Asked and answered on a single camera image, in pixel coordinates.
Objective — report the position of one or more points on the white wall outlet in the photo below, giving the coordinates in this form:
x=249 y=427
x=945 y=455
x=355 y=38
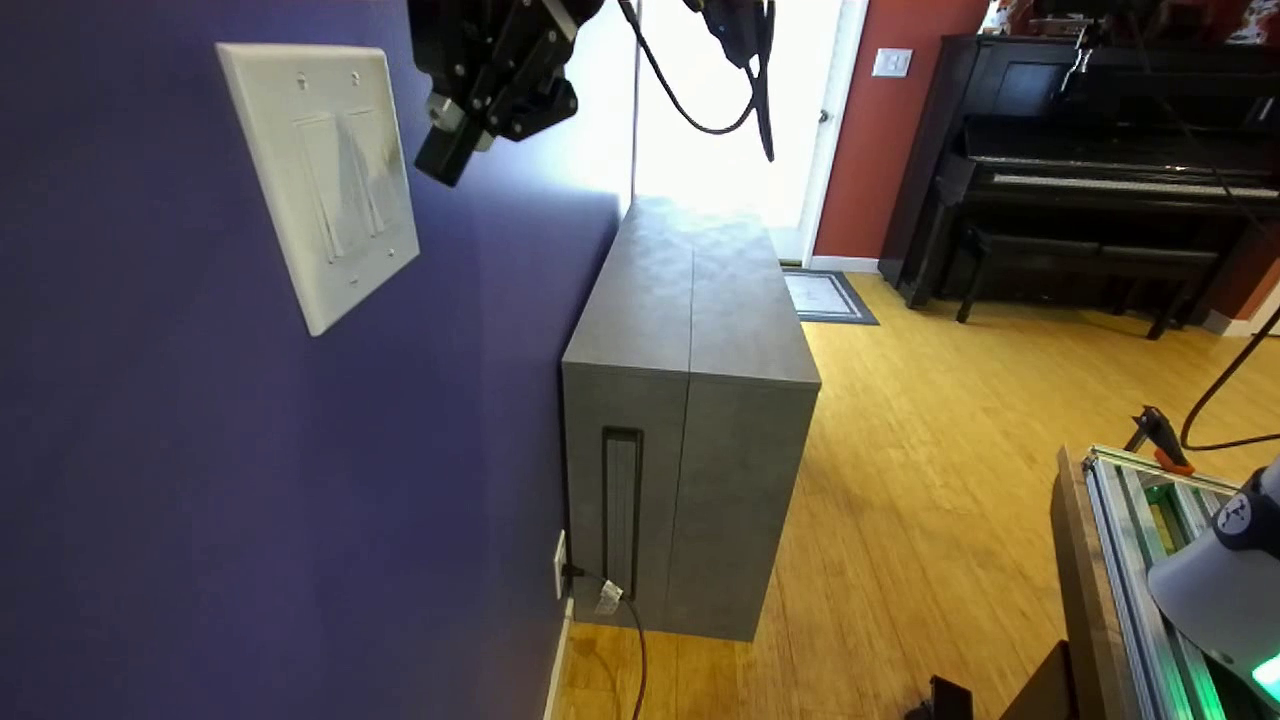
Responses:
x=559 y=560

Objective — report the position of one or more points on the white double switch wall plate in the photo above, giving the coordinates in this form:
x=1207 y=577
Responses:
x=274 y=162

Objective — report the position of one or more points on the grey concrete-look cabinet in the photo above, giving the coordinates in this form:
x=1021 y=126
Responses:
x=721 y=455

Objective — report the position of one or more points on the grey door mat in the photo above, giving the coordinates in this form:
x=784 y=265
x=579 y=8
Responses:
x=826 y=299

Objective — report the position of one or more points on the black piano bench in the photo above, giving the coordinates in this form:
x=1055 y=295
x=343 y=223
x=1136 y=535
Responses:
x=1093 y=249

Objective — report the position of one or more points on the orange black clamp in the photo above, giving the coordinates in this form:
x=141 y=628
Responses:
x=1160 y=437

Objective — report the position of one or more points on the white baseboard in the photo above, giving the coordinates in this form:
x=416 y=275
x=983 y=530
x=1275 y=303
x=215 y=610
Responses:
x=559 y=667
x=847 y=261

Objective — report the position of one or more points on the grey navy baseball cap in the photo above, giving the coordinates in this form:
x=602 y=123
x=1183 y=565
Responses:
x=1223 y=584

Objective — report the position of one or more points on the small white wall switch plate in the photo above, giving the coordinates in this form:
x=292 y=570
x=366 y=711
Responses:
x=892 y=61

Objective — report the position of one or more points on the white door frame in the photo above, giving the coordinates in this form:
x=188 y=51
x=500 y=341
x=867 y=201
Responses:
x=833 y=133

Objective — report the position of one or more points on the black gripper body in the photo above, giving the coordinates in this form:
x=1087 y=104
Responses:
x=486 y=43

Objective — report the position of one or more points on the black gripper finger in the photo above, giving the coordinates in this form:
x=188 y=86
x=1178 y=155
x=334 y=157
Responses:
x=448 y=145
x=537 y=108

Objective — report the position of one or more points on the small black object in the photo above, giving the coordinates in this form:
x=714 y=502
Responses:
x=945 y=701

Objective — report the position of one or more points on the white rocker switch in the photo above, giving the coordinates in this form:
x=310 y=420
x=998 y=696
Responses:
x=337 y=204
x=378 y=175

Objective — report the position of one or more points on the black upright piano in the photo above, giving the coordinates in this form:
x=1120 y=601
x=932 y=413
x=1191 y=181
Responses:
x=1107 y=140

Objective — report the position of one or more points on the white plug adapter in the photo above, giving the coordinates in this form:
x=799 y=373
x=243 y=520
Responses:
x=608 y=597

